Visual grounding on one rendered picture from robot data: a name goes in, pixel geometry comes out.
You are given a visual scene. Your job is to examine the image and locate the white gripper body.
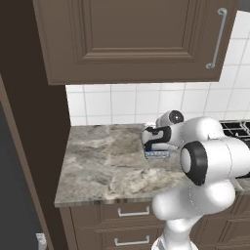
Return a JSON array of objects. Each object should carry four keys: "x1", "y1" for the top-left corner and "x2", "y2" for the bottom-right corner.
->
[{"x1": 142, "y1": 126, "x2": 180, "y2": 152}]

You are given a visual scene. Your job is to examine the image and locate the brown fridge housing panel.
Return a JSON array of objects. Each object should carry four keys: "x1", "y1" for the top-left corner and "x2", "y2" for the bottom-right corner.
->
[{"x1": 0, "y1": 0, "x2": 72, "y2": 250}]

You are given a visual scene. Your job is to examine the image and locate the dark grey fridge door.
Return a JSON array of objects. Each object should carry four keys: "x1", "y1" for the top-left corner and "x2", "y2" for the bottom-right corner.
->
[{"x1": 0, "y1": 101, "x2": 47, "y2": 250}]

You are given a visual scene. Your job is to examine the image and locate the black hob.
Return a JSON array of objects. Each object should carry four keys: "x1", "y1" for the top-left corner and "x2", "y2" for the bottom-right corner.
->
[{"x1": 219, "y1": 119, "x2": 250, "y2": 180}]

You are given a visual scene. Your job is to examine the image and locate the brown shallow drawer front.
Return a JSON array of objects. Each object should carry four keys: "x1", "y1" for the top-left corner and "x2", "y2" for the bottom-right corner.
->
[
  {"x1": 98, "y1": 202, "x2": 156, "y2": 227},
  {"x1": 231, "y1": 193, "x2": 250, "y2": 217}
]

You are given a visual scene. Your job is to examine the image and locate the brown deep drawer front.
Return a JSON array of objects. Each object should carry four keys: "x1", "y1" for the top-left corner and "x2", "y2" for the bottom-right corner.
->
[
  {"x1": 194, "y1": 215, "x2": 250, "y2": 247},
  {"x1": 101, "y1": 226, "x2": 165, "y2": 250}
]

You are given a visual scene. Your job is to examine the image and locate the silver drawer handle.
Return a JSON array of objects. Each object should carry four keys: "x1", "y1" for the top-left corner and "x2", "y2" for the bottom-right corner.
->
[
  {"x1": 113, "y1": 234, "x2": 151, "y2": 247},
  {"x1": 116, "y1": 205, "x2": 151, "y2": 218}
]

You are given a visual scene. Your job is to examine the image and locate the brown wall cupboard door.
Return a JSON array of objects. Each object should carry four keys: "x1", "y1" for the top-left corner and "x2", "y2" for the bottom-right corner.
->
[{"x1": 31, "y1": 0, "x2": 240, "y2": 86}]

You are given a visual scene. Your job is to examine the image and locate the silver cupboard door handle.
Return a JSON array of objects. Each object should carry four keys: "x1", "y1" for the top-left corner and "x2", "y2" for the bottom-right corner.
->
[{"x1": 205, "y1": 7, "x2": 229, "y2": 70}]

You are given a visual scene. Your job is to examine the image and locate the silver fridge door handle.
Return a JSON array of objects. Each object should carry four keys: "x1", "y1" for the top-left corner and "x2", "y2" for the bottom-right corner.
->
[{"x1": 35, "y1": 231, "x2": 49, "y2": 250}]

